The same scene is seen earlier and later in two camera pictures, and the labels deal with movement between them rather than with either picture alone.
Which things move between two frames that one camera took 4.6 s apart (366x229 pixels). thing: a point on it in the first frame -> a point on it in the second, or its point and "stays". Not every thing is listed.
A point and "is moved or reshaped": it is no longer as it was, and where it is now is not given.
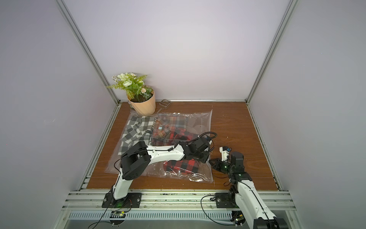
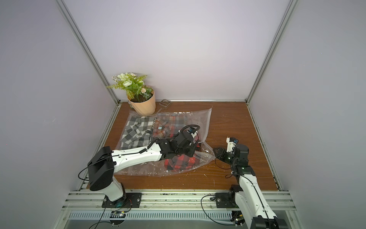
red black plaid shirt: x=190 y=164 is moved or reshaped
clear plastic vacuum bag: x=168 y=128 is moved or reshaped
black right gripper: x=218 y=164 -> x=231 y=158
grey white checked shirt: x=137 y=130 stays
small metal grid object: x=165 y=104 stays
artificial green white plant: x=133 y=84 stays
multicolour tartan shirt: x=169 y=130 stays
